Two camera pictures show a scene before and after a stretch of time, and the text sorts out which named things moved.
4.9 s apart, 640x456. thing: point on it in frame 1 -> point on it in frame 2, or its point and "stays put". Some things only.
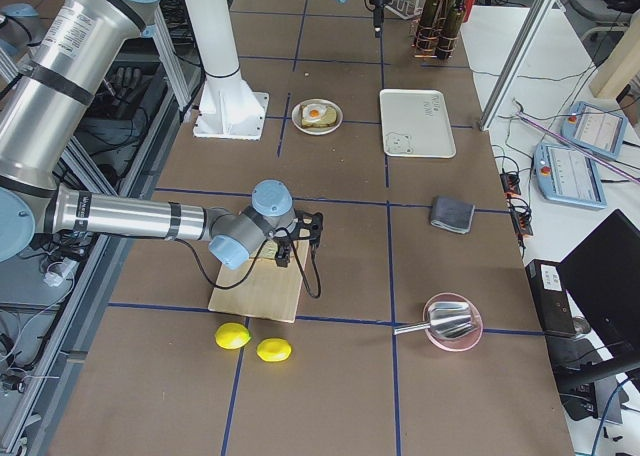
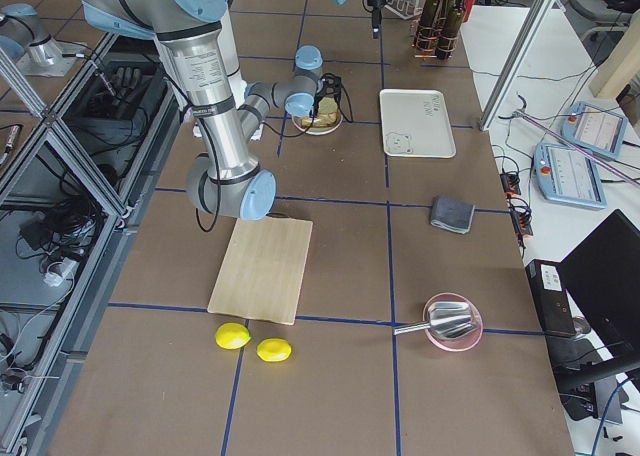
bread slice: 269,250 -> 328,107
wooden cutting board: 261,288 stays put
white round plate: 316,131 stays put
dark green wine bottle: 428,20 stays put
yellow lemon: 232,336 stays put
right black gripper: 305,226 -> 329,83
